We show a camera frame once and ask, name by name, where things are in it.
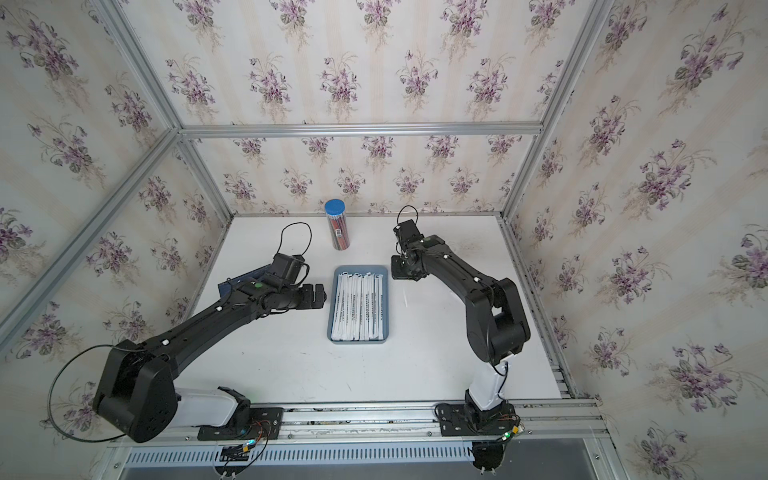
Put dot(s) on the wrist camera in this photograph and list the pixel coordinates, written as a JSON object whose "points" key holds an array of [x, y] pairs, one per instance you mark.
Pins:
{"points": [[407, 232], [287, 268]]}

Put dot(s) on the straw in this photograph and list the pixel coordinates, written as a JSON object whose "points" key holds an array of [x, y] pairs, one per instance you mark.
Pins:
{"points": [[358, 307], [379, 305], [348, 284], [341, 318], [351, 322], [363, 328], [368, 304], [336, 305], [374, 315]]}

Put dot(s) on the vented metal strip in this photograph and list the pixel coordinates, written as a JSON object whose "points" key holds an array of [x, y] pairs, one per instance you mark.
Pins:
{"points": [[303, 454]]}

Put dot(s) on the blue storage tray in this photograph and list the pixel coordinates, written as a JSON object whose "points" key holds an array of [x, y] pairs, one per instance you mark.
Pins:
{"points": [[364, 270]]}

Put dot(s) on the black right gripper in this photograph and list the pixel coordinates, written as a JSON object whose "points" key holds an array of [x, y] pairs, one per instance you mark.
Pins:
{"points": [[396, 273]]}

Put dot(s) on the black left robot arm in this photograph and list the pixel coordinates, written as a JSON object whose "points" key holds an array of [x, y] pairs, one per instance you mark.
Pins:
{"points": [[136, 392]]}

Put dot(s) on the pencil tube with blue lid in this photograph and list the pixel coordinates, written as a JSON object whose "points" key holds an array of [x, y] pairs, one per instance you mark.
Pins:
{"points": [[335, 210]]}

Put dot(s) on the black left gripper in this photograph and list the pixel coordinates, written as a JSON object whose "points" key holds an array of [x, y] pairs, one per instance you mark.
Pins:
{"points": [[309, 301]]}

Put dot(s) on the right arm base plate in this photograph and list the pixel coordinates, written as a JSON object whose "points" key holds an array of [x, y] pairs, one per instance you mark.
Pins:
{"points": [[464, 420]]}

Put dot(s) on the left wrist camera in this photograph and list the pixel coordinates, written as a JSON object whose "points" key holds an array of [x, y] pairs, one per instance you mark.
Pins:
{"points": [[287, 268]]}

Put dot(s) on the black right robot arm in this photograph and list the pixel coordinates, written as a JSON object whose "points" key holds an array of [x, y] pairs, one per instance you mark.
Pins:
{"points": [[496, 325]]}

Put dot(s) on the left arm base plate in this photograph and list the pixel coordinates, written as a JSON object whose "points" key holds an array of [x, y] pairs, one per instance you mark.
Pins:
{"points": [[246, 424]]}

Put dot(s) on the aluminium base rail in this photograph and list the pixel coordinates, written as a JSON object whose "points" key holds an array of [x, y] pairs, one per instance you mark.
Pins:
{"points": [[574, 422]]}

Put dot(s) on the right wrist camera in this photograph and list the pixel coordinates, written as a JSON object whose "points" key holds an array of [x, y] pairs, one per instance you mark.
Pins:
{"points": [[407, 232]]}

